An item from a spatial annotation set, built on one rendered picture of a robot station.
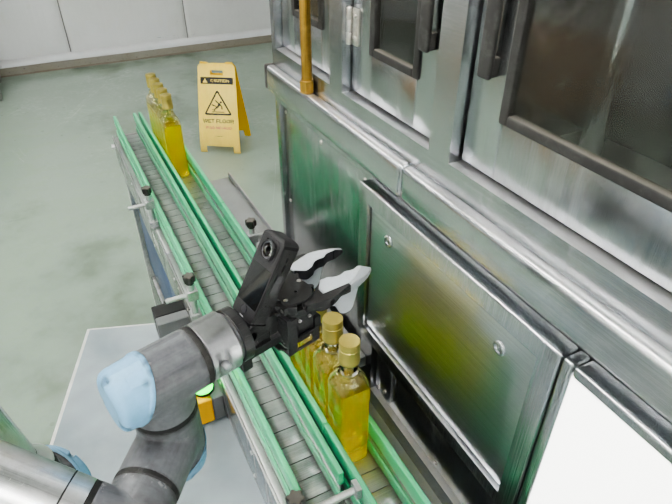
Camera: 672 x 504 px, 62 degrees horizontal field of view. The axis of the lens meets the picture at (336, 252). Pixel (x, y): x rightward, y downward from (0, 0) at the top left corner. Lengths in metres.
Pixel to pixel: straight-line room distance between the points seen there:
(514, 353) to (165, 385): 0.43
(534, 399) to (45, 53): 6.22
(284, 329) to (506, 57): 0.42
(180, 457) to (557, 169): 0.54
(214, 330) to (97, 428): 0.77
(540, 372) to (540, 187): 0.22
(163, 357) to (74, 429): 0.78
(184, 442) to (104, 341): 0.91
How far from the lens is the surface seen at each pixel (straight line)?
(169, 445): 0.70
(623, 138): 0.62
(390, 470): 1.04
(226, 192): 1.88
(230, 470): 1.25
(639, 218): 0.63
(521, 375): 0.77
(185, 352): 0.65
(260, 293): 0.68
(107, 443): 1.36
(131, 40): 6.67
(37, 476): 0.66
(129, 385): 0.64
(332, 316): 0.93
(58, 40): 6.60
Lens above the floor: 1.78
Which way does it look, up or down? 35 degrees down
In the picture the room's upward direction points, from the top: straight up
